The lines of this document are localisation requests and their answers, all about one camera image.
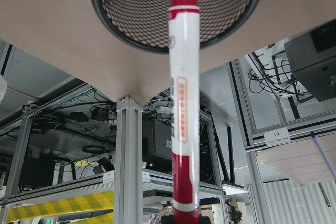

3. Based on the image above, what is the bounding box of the red whiteboard marker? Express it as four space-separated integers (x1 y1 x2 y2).
168 0 200 223

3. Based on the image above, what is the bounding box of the aluminium table leg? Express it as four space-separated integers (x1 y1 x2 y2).
113 96 143 223

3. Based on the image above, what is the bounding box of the left black mesh cup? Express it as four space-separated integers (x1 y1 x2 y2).
91 0 259 54

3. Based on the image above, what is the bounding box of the brown paper table mat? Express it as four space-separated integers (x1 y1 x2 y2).
1 0 335 104

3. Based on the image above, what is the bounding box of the black electronics box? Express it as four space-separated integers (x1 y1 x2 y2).
284 20 335 102

